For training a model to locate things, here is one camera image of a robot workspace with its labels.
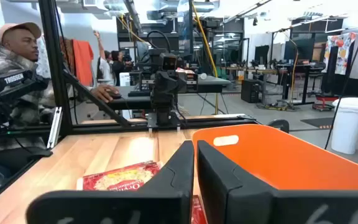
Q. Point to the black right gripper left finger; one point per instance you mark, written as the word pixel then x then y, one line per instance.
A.
pixel 166 205

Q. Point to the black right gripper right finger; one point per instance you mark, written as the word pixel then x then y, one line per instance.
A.
pixel 244 205

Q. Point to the red Orville popcorn bag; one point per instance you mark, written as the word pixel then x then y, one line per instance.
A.
pixel 120 180
pixel 197 213

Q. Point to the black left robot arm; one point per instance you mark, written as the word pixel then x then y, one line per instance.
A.
pixel 163 105

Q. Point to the red and black box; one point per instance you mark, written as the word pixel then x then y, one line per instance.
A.
pixel 187 76

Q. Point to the black keyboard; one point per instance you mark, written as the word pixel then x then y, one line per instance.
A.
pixel 138 93

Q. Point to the black desk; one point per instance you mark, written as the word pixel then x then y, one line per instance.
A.
pixel 210 82

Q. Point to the person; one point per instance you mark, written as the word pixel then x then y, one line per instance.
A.
pixel 104 70
pixel 118 67
pixel 20 43

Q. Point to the black computer mouse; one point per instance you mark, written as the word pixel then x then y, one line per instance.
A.
pixel 116 95

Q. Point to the orange plastic basket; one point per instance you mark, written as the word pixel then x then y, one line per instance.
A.
pixel 291 161

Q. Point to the person's hand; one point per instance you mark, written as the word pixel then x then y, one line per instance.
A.
pixel 102 92

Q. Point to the black computer tower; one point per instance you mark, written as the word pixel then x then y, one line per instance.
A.
pixel 250 90

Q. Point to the black rounded chair back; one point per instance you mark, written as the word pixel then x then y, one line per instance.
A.
pixel 280 124

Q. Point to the orange hanging cloth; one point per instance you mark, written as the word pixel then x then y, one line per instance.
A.
pixel 82 60

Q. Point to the long workshop table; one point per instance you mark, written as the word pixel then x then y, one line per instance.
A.
pixel 269 71

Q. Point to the black hazard-striped floor mat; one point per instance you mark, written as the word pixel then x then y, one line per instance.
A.
pixel 322 122

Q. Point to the red wheeled dolly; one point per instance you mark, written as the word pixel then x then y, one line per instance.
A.
pixel 323 101

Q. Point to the white trash bin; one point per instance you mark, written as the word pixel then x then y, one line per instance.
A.
pixel 351 124

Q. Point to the colourful patterned cloth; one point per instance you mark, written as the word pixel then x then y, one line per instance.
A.
pixel 340 53

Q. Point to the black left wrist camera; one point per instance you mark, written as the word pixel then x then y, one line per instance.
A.
pixel 169 62

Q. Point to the black horizontal frame rail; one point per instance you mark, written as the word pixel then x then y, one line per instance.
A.
pixel 213 121

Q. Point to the black diagonal frame brace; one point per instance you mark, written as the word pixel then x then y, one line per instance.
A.
pixel 98 99

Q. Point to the black frame post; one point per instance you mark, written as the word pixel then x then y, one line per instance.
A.
pixel 53 62

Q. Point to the silver aluminium bracket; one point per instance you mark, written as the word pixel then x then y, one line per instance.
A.
pixel 54 127

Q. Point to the black table edge rail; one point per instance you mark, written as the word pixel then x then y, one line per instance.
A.
pixel 11 179

